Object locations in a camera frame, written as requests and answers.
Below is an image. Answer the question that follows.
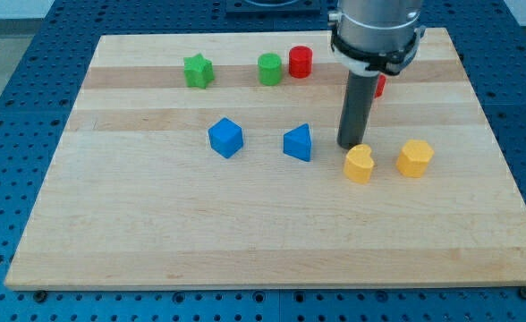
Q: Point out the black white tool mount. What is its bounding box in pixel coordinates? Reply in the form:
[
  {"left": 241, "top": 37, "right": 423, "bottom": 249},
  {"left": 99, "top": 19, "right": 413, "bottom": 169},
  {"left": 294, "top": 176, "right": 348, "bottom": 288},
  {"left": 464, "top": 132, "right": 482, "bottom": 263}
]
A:
[{"left": 330, "top": 26, "right": 426, "bottom": 77}]

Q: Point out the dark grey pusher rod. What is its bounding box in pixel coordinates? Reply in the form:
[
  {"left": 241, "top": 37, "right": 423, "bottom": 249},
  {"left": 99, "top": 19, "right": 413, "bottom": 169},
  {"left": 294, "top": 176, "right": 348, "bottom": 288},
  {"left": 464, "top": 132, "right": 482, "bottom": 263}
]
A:
[{"left": 337, "top": 72, "right": 378, "bottom": 149}]

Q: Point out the red star block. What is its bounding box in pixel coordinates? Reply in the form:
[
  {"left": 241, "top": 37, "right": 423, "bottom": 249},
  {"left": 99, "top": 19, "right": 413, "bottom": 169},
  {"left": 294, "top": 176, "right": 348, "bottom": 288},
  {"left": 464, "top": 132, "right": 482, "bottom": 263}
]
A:
[{"left": 375, "top": 74, "right": 386, "bottom": 98}]

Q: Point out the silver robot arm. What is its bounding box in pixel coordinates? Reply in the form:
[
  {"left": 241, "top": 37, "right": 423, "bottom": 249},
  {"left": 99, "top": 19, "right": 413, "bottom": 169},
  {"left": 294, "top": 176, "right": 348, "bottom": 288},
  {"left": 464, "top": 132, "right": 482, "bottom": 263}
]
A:
[{"left": 328, "top": 0, "right": 425, "bottom": 149}]

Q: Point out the green star block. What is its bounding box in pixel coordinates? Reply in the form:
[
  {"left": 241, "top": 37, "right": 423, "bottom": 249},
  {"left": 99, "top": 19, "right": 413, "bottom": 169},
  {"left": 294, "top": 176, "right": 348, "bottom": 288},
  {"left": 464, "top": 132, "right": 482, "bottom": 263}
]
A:
[{"left": 183, "top": 54, "right": 215, "bottom": 89}]

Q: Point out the wooden board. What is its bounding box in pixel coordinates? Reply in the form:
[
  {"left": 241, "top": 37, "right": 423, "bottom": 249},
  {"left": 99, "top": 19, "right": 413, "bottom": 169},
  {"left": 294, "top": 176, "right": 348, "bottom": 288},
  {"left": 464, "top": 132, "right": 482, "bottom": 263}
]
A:
[{"left": 5, "top": 28, "right": 526, "bottom": 291}]

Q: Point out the red cylinder block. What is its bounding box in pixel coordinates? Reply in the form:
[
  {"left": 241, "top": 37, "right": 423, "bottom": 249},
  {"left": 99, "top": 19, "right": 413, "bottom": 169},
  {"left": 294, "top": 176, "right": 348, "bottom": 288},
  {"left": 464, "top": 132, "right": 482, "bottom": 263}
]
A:
[{"left": 289, "top": 46, "right": 313, "bottom": 79}]

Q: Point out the yellow heart block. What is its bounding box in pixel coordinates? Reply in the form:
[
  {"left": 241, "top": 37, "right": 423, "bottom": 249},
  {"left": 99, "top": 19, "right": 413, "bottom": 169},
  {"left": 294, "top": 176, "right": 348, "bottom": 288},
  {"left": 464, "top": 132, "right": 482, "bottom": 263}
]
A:
[{"left": 343, "top": 144, "right": 375, "bottom": 184}]

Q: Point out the blue triangle block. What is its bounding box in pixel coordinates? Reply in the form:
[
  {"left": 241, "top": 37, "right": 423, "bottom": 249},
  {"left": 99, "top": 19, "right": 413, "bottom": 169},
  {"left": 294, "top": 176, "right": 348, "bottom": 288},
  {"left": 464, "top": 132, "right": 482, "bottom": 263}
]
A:
[{"left": 283, "top": 123, "right": 312, "bottom": 162}]

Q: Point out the yellow hexagon block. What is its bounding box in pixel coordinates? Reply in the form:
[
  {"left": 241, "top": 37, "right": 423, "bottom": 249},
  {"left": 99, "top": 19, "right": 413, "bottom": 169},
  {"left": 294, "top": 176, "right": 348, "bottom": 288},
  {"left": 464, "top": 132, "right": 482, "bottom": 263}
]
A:
[{"left": 396, "top": 140, "right": 434, "bottom": 178}]

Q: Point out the green cylinder block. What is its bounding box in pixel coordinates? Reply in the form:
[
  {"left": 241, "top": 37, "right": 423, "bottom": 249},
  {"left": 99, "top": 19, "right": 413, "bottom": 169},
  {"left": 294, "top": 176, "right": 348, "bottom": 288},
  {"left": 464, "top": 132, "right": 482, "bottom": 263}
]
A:
[{"left": 258, "top": 53, "right": 283, "bottom": 86}]

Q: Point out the blue cube block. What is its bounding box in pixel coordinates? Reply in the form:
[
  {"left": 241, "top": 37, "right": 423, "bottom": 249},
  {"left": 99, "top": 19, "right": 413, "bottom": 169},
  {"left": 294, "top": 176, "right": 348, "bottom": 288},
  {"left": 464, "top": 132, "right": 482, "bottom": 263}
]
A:
[{"left": 208, "top": 117, "right": 243, "bottom": 158}]

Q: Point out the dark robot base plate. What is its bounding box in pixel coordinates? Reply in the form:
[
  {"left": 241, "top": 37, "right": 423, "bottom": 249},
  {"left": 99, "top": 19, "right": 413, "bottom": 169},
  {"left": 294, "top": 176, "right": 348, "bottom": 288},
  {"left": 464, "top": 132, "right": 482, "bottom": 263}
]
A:
[{"left": 225, "top": 0, "right": 321, "bottom": 15}]

